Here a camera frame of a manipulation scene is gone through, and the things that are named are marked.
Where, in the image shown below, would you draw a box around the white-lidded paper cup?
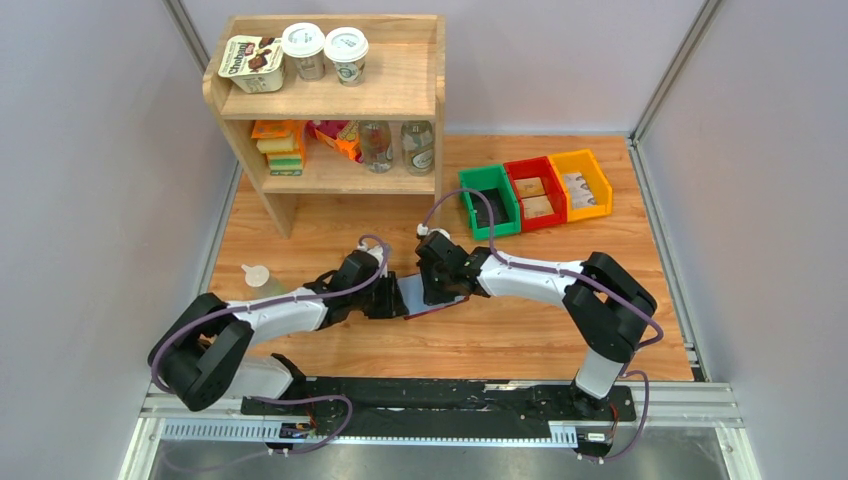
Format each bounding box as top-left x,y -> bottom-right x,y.
282,22 -> 325,82
324,26 -> 369,87

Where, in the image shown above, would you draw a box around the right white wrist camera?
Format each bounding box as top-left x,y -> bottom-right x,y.
416,223 -> 451,241

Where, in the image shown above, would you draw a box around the red plastic bin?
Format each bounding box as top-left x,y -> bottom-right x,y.
504,156 -> 567,232

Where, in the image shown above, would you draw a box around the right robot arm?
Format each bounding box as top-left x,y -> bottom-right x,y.
415,231 -> 657,419

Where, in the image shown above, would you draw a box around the small clear squeeze bottle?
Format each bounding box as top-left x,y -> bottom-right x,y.
241,264 -> 285,299

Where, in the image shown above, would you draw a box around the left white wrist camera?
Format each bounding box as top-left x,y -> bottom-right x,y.
357,243 -> 385,263

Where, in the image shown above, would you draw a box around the wooden two-tier shelf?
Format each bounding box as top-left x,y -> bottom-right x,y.
202,14 -> 445,237

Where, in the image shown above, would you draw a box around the left white-lidded paper cup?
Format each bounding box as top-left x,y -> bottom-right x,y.
282,22 -> 325,82

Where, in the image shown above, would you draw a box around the green plastic bin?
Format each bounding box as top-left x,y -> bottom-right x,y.
458,164 -> 521,241

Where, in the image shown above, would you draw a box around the orange snack box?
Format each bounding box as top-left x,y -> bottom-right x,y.
307,120 -> 362,163

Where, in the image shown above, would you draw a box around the clear glass bottle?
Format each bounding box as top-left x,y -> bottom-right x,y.
358,120 -> 393,174
400,120 -> 435,176

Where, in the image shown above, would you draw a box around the white packet in yellow bin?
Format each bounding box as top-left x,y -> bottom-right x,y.
562,172 -> 597,210

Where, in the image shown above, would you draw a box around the Chobani yogurt tub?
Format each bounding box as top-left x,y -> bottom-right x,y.
217,35 -> 285,94

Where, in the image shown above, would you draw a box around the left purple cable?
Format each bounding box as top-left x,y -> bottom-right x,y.
149,235 -> 392,395

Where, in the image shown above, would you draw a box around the dark credit card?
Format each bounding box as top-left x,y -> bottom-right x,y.
470,188 -> 510,228

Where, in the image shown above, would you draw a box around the cardboard pieces in red bin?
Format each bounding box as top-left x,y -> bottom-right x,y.
514,177 -> 554,219

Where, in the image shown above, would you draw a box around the yellow plastic bin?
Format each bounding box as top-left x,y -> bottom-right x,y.
548,149 -> 613,223

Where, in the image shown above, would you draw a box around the right white-lidded paper cup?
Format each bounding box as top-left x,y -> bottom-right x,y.
324,26 -> 369,87

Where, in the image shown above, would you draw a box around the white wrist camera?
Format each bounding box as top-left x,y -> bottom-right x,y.
416,223 -> 451,241
357,243 -> 385,263

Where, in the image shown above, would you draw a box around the left clear glass bottle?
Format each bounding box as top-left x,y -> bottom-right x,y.
358,120 -> 393,174

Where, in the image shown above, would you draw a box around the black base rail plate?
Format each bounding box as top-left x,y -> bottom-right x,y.
240,377 -> 638,440

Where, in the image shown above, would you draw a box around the red leather card holder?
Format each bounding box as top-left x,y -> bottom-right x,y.
397,274 -> 468,320

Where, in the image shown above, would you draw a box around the right clear glass bottle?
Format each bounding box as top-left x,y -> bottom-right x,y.
400,120 -> 435,176

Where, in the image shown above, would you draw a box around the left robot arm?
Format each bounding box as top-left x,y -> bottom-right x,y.
147,245 -> 390,412

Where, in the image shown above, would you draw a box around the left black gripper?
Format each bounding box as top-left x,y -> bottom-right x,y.
350,271 -> 411,320

